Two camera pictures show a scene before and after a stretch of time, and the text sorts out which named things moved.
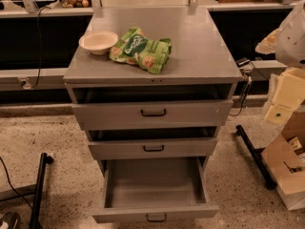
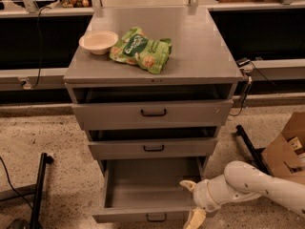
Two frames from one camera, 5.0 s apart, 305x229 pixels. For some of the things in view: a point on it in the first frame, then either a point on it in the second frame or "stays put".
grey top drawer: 152,114 stays put
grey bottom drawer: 146,189 stays put
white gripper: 292,45 to 201,194
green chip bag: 139,49 stays put
